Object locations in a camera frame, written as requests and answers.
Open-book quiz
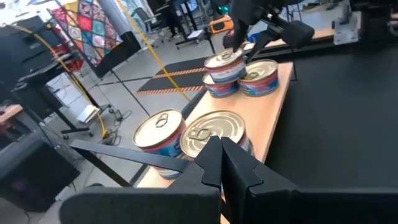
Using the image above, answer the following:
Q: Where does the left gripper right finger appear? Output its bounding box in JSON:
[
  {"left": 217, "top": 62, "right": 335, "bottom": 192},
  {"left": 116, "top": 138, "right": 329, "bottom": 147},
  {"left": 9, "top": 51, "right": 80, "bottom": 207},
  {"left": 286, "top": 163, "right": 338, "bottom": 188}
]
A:
[{"left": 222, "top": 136, "right": 398, "bottom": 224}]

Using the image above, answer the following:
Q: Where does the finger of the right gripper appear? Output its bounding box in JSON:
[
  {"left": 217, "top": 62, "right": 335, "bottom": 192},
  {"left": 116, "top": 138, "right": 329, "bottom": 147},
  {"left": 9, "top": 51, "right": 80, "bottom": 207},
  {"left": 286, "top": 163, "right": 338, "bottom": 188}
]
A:
[
  {"left": 245, "top": 29, "right": 276, "bottom": 62},
  {"left": 232, "top": 18, "right": 249, "bottom": 53}
]

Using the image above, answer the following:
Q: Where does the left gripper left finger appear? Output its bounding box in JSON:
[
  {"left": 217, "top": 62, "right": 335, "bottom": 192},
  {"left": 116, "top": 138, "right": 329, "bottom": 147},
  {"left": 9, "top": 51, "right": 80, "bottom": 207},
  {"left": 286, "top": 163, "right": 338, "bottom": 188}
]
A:
[{"left": 58, "top": 136, "right": 223, "bottom": 224}]

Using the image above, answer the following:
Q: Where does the red blue label pull-tab can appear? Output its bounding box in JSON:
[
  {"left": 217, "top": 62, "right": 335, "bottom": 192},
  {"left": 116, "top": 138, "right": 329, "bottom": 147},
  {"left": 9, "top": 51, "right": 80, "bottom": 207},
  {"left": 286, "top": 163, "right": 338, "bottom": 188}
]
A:
[
  {"left": 179, "top": 109, "right": 256, "bottom": 162},
  {"left": 201, "top": 73, "right": 240, "bottom": 99},
  {"left": 204, "top": 48, "right": 247, "bottom": 84},
  {"left": 132, "top": 108, "right": 187, "bottom": 159},
  {"left": 154, "top": 163, "right": 185, "bottom": 181},
  {"left": 238, "top": 58, "right": 280, "bottom": 98}
]

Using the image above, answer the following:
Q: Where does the orange black machine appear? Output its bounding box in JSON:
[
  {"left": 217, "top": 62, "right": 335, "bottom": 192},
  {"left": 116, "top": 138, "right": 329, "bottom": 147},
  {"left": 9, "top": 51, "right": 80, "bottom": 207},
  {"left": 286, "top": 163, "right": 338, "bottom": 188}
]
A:
[{"left": 210, "top": 14, "right": 234, "bottom": 34}]

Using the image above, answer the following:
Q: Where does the black mat orange striped edge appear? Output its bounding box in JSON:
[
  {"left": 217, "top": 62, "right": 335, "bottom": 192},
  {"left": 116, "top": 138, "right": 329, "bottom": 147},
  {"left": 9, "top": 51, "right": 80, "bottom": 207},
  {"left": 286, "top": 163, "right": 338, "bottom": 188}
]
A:
[
  {"left": 136, "top": 67, "right": 208, "bottom": 96},
  {"left": 163, "top": 56, "right": 208, "bottom": 75}
]

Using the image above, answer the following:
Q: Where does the dark office chair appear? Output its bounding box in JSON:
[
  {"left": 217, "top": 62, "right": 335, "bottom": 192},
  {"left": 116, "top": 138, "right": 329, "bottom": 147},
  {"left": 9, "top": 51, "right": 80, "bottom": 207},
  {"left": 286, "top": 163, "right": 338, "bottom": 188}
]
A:
[{"left": 135, "top": 7, "right": 162, "bottom": 32}]

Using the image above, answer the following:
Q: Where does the black table mat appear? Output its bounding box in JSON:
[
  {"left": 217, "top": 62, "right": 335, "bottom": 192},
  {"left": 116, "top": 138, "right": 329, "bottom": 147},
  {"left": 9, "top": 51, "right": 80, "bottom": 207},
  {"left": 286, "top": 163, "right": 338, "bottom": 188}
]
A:
[{"left": 180, "top": 43, "right": 398, "bottom": 190}]

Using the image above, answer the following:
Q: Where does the leaf print cloth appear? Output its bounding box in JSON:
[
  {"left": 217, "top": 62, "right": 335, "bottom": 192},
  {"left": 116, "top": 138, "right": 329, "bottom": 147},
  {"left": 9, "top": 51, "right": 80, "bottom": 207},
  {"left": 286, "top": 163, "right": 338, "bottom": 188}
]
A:
[{"left": 119, "top": 0, "right": 150, "bottom": 22}]

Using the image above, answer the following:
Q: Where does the white box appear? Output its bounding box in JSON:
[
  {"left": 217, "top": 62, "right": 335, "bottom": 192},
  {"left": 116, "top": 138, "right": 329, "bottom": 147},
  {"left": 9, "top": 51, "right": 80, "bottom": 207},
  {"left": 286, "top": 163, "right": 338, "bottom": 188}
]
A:
[{"left": 76, "top": 104, "right": 102, "bottom": 124}]

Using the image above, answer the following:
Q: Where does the black partition panel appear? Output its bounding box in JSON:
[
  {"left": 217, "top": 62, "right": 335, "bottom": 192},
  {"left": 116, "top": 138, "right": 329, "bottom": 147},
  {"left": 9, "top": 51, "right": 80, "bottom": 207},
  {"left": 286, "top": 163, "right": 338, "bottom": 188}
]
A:
[{"left": 91, "top": 30, "right": 143, "bottom": 78}]

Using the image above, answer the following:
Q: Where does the grey cloth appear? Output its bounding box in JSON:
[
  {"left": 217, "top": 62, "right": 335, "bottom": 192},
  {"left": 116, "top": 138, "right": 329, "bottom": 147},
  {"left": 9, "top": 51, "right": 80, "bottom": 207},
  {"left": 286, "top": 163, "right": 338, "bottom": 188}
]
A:
[{"left": 98, "top": 0, "right": 133, "bottom": 37}]

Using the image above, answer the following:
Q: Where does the black rounded case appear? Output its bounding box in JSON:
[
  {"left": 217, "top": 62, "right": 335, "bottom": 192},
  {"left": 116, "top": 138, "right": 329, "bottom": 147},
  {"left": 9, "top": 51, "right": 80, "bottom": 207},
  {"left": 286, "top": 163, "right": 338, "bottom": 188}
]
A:
[{"left": 0, "top": 136, "right": 80, "bottom": 212}]

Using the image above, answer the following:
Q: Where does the colourful patchwork quilt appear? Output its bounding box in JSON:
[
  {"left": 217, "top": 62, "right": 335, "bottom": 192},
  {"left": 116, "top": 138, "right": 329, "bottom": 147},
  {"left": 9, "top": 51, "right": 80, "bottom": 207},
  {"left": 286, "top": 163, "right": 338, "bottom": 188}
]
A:
[{"left": 49, "top": 0, "right": 124, "bottom": 68}]

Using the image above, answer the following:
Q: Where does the black rolling desk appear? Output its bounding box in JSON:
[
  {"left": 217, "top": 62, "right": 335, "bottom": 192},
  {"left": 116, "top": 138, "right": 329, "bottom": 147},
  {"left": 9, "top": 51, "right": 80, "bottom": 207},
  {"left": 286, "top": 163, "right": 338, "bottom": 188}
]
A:
[{"left": 0, "top": 15, "right": 113, "bottom": 141}]

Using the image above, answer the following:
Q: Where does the black aluminium table frame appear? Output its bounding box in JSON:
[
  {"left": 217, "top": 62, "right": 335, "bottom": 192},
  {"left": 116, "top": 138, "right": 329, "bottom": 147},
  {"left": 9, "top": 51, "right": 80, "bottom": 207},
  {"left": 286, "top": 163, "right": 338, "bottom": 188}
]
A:
[{"left": 245, "top": 37, "right": 398, "bottom": 60}]

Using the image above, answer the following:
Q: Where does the grey metal mount plate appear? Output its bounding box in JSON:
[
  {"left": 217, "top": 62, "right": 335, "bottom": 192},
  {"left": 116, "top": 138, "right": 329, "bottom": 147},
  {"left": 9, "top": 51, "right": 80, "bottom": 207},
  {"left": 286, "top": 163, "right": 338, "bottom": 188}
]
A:
[{"left": 333, "top": 11, "right": 362, "bottom": 45}]

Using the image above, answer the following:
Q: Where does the orange hanging power cable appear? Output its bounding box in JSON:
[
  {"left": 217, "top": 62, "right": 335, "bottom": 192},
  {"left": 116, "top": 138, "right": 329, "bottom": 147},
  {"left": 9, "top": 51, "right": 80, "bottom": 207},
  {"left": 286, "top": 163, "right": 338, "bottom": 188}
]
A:
[{"left": 116, "top": 0, "right": 191, "bottom": 102}]

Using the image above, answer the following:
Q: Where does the yellow floor cable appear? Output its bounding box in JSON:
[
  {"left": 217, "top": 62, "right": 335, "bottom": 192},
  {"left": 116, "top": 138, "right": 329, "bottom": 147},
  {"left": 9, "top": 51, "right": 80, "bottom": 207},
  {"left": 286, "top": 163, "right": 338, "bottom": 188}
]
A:
[{"left": 12, "top": 24, "right": 109, "bottom": 139}]

